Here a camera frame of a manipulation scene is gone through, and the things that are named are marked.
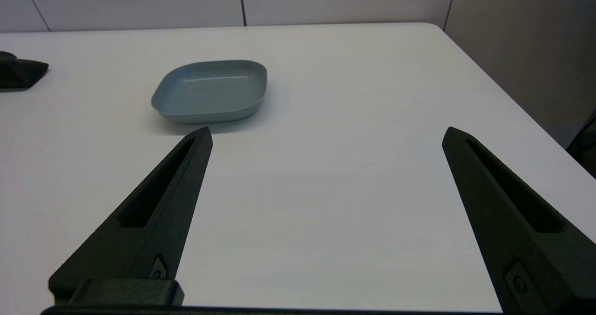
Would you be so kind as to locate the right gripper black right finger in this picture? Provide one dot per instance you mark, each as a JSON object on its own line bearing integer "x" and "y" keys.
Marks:
{"x": 517, "y": 240}

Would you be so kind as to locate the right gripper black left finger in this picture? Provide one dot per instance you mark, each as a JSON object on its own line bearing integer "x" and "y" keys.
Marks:
{"x": 153, "y": 222}

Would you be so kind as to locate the grey-blue rounded plastic plate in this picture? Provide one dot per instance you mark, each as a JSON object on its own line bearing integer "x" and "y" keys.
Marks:
{"x": 209, "y": 91}

